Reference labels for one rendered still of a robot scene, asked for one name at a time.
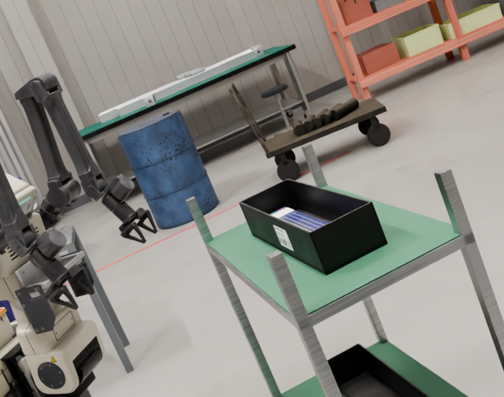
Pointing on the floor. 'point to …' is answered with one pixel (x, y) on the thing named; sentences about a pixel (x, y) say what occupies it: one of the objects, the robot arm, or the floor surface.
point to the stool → (278, 100)
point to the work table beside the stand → (101, 302)
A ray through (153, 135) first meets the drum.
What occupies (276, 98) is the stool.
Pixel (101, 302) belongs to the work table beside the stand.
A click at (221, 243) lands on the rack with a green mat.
